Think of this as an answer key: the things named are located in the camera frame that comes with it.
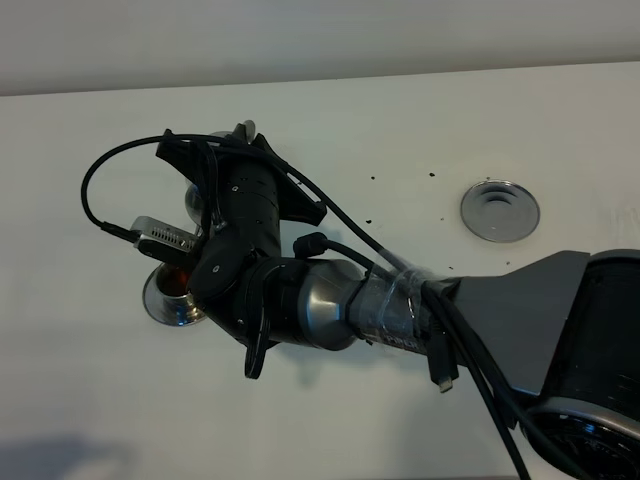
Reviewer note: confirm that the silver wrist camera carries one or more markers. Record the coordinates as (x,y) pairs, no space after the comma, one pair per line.
(163,242)

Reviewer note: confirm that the near stainless steel teacup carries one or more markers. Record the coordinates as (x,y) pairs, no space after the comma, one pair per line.
(172,281)

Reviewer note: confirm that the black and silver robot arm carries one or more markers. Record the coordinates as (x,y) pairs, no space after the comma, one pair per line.
(552,347)

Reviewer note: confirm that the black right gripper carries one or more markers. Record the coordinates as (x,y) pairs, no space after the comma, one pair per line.
(247,193)

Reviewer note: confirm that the stainless steel teapot saucer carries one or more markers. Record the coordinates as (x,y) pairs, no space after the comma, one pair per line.
(499,211)

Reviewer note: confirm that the near stainless steel saucer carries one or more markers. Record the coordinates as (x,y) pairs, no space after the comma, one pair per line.
(173,312)

